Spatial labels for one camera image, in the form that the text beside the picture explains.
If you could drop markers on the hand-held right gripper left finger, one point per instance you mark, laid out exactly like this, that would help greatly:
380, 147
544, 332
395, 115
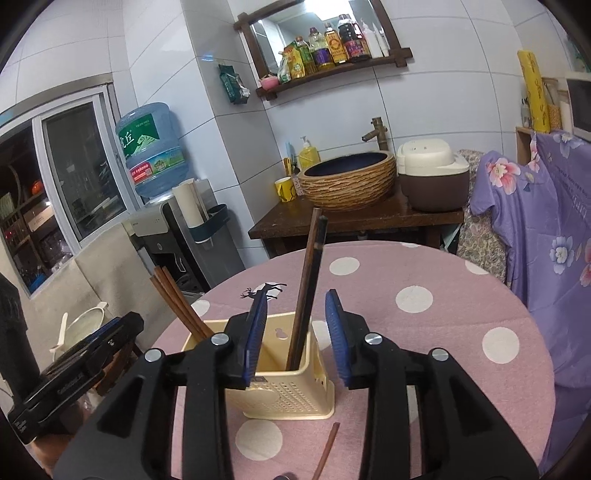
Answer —
256, 337

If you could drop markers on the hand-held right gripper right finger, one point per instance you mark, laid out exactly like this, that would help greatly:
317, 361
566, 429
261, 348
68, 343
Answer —
337, 337

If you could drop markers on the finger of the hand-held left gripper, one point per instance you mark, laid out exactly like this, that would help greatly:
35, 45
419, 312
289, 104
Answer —
120, 339

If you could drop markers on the cream plastic utensil holder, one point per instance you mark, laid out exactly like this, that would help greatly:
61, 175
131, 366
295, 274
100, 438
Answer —
286, 392

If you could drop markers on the dark wooden chopstick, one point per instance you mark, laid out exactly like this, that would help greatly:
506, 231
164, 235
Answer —
318, 258

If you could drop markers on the cream pot with lid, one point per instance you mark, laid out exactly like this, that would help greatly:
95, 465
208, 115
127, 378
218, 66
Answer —
87, 323

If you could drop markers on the pink polka dot tablecloth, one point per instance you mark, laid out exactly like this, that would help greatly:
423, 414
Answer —
415, 332

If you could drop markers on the dark wooden washstand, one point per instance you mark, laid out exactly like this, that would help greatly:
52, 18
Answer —
369, 219

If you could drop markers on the grey water dispenser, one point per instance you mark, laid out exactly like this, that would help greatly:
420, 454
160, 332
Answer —
152, 221

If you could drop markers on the yellow mug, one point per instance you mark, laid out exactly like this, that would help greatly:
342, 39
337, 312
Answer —
285, 190

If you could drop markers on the woven pattern wash basin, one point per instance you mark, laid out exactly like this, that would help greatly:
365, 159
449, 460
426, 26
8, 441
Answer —
351, 184

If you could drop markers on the sliding window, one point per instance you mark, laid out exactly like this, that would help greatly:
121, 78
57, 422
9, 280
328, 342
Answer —
83, 175

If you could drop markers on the paisley patterned cloth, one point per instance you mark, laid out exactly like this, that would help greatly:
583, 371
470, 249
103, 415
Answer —
482, 230

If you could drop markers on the yellow soap dispenser bottle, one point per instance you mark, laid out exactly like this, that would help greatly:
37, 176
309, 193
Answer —
308, 157

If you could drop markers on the white and brown rice cooker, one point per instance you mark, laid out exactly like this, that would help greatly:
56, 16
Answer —
434, 180

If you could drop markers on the blue water dispenser bottle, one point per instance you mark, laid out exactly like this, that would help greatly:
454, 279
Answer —
152, 152

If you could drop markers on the blue toothbrush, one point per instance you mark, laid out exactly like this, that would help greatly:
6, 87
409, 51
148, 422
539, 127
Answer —
289, 150

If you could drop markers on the bronze faucet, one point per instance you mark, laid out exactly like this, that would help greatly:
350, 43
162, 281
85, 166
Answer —
378, 131

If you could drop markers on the purple floral cloth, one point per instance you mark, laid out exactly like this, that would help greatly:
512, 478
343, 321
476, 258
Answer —
545, 230

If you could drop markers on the green hanging packet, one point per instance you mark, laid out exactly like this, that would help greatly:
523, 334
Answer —
233, 85

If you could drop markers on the small pink bowl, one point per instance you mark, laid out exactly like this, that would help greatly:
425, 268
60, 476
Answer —
269, 83

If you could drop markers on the light wooden crate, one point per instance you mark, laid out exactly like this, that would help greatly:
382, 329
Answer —
521, 145

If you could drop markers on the wooden framed mirror shelf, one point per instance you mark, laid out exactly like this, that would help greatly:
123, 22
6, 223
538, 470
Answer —
397, 56

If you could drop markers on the row of condiment bottles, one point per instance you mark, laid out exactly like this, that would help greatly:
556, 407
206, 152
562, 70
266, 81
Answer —
332, 46

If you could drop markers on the glass jar of grains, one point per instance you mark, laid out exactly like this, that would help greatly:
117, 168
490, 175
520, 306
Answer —
552, 110

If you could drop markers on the yellow wrapped roll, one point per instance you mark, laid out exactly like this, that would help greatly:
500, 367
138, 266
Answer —
535, 92

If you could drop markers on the white microwave oven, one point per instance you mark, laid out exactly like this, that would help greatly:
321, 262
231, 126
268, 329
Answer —
577, 106

